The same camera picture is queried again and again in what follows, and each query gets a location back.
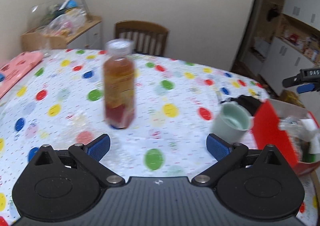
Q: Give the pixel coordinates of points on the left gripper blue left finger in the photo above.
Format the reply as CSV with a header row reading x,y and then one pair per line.
x,y
88,157

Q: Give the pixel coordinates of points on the balloon pattern tablecloth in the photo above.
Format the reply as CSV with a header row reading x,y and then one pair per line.
x,y
157,111

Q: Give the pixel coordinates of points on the wooden side cabinet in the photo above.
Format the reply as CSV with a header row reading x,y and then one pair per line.
x,y
88,36

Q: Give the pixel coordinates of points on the red and white cardboard box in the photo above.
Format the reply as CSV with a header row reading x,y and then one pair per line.
x,y
266,131

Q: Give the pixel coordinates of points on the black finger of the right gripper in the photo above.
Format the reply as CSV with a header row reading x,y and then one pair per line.
x,y
308,88

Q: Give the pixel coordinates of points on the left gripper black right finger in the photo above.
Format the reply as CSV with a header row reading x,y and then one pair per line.
x,y
228,156

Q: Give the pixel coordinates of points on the amber drink plastic bottle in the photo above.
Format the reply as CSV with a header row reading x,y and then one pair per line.
x,y
119,83

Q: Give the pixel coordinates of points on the light green ceramic mug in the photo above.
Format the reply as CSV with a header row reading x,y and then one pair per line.
x,y
232,122

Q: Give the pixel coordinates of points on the white storage cabinet wall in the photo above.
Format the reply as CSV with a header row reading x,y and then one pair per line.
x,y
282,37

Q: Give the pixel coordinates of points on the clear plastic bag of items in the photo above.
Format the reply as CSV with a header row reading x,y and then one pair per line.
x,y
64,25

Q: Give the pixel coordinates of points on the brown wooden chair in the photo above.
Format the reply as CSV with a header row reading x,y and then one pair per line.
x,y
148,38

